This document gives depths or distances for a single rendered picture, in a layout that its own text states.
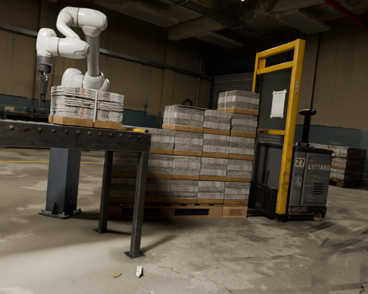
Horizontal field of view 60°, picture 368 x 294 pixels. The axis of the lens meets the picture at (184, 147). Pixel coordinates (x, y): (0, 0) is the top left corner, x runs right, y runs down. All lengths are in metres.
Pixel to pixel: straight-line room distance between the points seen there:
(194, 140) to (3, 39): 7.06
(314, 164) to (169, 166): 1.57
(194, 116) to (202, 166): 0.49
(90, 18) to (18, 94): 6.88
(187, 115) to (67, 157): 1.13
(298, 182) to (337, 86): 6.11
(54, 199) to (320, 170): 2.67
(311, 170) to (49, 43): 2.75
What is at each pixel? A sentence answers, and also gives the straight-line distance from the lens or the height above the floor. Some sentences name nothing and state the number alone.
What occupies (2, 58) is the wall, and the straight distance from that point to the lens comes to 9.26.
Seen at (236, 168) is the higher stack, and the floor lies 0.51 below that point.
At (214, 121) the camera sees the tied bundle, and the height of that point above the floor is 0.96.
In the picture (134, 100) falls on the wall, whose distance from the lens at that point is 10.43.
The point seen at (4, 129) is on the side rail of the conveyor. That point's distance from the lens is 1.74.
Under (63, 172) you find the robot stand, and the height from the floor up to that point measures 0.38.
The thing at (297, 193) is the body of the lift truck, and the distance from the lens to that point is 3.55.
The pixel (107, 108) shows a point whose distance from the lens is 2.05.
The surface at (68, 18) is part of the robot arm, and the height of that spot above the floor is 1.52.
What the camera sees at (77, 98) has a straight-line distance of 1.98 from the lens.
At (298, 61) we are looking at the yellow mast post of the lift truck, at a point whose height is 1.63.
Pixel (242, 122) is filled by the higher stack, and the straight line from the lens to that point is 3.24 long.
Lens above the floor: 0.84
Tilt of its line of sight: 3 degrees down
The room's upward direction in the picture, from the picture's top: 6 degrees clockwise
